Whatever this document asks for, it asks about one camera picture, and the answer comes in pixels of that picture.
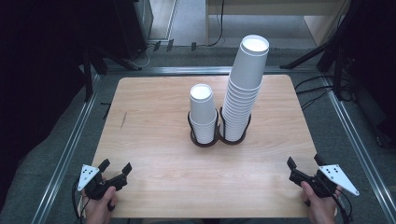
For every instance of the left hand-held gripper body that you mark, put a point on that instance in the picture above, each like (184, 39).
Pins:
(93, 183)

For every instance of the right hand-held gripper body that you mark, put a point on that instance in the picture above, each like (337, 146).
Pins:
(323, 183)

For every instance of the black double cup holder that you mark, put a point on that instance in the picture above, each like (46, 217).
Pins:
(218, 141)

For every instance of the tall stack of paper cups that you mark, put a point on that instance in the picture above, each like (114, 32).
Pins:
(246, 93)

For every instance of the person's left hand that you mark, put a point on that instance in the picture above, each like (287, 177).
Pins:
(99, 208)

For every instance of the person's right hand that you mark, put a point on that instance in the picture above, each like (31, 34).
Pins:
(320, 210)

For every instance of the black metal stand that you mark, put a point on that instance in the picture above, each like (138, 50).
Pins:
(88, 74)

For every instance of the short stack of paper cups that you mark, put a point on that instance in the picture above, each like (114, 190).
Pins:
(202, 112)

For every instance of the black tripod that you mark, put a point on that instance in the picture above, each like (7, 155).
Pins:
(306, 57)

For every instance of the dark curtain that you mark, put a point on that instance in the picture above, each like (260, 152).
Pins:
(37, 62)

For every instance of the black cabinet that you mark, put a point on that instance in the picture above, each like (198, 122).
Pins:
(130, 28)

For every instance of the light wooden furniture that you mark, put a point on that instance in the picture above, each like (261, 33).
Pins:
(274, 7)

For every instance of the metal frame rail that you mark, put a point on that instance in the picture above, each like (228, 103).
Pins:
(65, 155)
(358, 149)

